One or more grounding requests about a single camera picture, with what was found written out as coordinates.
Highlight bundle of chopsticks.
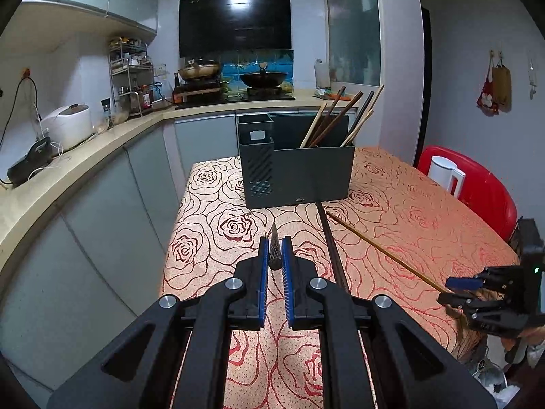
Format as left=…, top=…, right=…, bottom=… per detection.
left=299, top=84, right=385, bottom=149

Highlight metal spice rack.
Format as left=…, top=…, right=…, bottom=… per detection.
left=108, top=36, right=155, bottom=116

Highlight white electric kettle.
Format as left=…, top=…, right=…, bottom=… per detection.
left=427, top=155, right=467, bottom=199

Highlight red plastic chair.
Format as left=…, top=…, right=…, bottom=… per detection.
left=417, top=146, right=518, bottom=241

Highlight tan hanging bag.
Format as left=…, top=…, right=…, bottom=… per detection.
left=492, top=65, right=512, bottom=112

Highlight white rice cooker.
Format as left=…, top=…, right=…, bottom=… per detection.
left=43, top=103, right=93, bottom=151

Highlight black range hood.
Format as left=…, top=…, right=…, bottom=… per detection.
left=179, top=0, right=292, bottom=58

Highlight black countertop appliance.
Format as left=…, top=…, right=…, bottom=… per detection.
left=7, top=136, right=54, bottom=186

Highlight dark grey utensil holder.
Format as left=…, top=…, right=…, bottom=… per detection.
left=237, top=112, right=356, bottom=209

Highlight dark brown chopstick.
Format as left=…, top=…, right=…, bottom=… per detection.
left=268, top=223, right=282, bottom=271

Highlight red hanging cloth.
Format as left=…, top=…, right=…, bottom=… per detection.
left=476, top=68, right=500, bottom=116

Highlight frosted glass window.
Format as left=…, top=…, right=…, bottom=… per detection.
left=324, top=0, right=382, bottom=87

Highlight light wooden chopstick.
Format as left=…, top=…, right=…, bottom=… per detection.
left=326, top=212, right=454, bottom=296

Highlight black power cable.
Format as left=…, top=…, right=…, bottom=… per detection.
left=0, top=77, right=38, bottom=150

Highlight beige kitchen countertop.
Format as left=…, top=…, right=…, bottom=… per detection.
left=0, top=89, right=358, bottom=269

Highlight black chopstick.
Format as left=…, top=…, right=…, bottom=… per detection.
left=317, top=202, right=352, bottom=297

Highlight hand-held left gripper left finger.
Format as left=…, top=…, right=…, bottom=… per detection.
left=47, top=236, right=270, bottom=409

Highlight black wok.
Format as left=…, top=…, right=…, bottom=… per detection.
left=239, top=63, right=287, bottom=89

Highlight black gas stove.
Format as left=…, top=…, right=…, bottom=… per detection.
left=174, top=89, right=296, bottom=109

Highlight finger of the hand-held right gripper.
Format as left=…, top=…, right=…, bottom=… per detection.
left=446, top=266, right=491, bottom=291
left=438, top=292, right=474, bottom=313

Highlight frying pan with lid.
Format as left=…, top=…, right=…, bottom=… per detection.
left=177, top=59, right=222, bottom=81

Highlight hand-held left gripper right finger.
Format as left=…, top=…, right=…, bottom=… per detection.
left=281, top=236, right=499, bottom=409

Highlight grey lower cabinets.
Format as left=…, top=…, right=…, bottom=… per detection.
left=0, top=113, right=356, bottom=393

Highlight white cable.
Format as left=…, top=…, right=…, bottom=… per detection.
left=29, top=102, right=65, bottom=176

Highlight paper towel roll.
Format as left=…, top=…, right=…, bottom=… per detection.
left=314, top=59, right=331, bottom=89

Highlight rose patterned tablecloth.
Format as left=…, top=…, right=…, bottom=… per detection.
left=162, top=147, right=522, bottom=409

